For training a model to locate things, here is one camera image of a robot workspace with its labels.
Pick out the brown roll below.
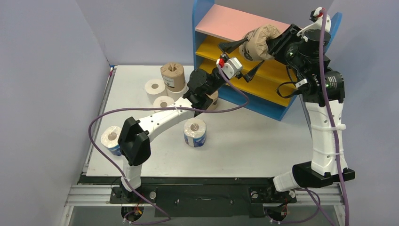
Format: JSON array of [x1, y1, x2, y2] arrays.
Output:
[[160, 62, 185, 92], [239, 24, 281, 62]]

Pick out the brown roll cloud logo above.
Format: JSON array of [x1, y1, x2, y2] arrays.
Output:
[[207, 91, 218, 111]]

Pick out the blue plastic tissue roll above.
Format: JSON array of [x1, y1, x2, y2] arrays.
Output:
[[183, 118, 207, 147]]

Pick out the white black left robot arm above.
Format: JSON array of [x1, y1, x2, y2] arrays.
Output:
[[118, 38, 271, 202]]

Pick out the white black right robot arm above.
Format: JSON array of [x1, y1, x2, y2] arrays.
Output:
[[265, 24, 356, 201]]

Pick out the colourful wooden shelf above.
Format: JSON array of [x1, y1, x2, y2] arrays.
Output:
[[192, 0, 345, 125]]

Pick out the brown wrapped roll on stack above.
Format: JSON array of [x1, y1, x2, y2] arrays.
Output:
[[160, 62, 185, 92]]

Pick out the white paper roll under stack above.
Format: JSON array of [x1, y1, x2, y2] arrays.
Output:
[[166, 84, 188, 101]]

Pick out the blue wrapped roll at left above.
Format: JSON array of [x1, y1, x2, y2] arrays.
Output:
[[100, 126, 122, 156]]

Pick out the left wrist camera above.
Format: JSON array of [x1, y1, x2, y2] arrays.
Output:
[[218, 56, 243, 80]]

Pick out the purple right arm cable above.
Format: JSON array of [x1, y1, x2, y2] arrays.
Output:
[[268, 8, 351, 226]]

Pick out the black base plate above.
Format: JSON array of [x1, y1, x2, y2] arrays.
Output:
[[78, 175, 297, 218]]

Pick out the aluminium rail frame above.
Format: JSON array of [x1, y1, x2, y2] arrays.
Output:
[[62, 65, 345, 226]]

